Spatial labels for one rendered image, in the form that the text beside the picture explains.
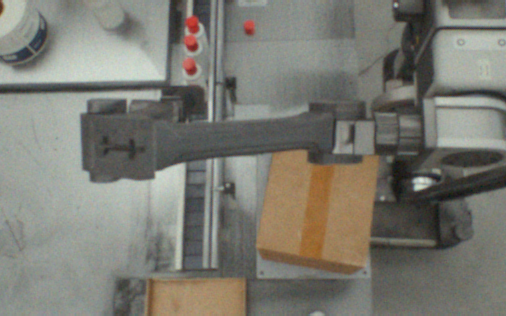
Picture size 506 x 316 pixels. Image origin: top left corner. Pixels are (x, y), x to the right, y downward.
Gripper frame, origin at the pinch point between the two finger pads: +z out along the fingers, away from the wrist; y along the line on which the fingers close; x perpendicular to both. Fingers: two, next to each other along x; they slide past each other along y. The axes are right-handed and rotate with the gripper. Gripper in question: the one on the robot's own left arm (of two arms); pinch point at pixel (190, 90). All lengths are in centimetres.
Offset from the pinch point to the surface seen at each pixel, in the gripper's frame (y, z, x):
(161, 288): 10, -14, 51
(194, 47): -0.5, 7.7, -9.4
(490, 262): -109, 61, 94
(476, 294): -102, 52, 104
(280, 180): -23.1, -20.0, 15.3
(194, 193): 1.1, -0.6, 29.1
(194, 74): -0.5, 4.7, -3.0
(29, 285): 46, -13, 51
